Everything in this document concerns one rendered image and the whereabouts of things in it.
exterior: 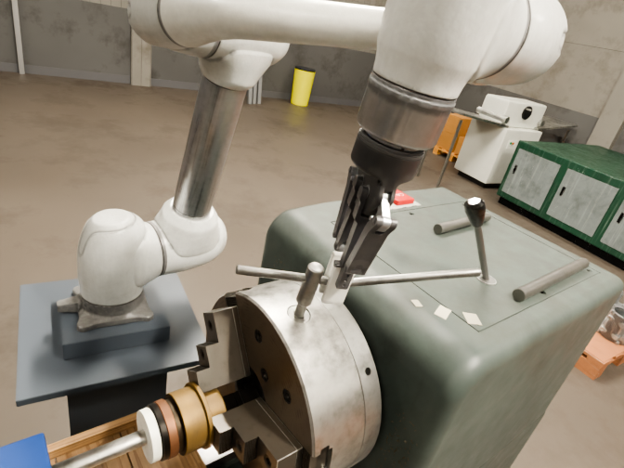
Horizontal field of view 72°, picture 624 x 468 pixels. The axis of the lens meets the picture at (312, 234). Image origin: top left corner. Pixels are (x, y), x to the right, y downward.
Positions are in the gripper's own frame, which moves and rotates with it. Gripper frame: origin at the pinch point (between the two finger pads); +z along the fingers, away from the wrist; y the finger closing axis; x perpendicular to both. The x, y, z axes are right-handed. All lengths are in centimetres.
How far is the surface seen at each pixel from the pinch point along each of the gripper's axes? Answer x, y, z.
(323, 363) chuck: 0.6, -6.8, 8.9
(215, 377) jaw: 13.2, -2.8, 18.2
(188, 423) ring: 16.4, -9.2, 19.4
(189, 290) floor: 15, 157, 150
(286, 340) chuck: 5.7, -4.7, 7.4
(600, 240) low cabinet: -373, 258, 122
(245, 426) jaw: 9.0, -9.6, 19.2
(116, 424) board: 27, 4, 42
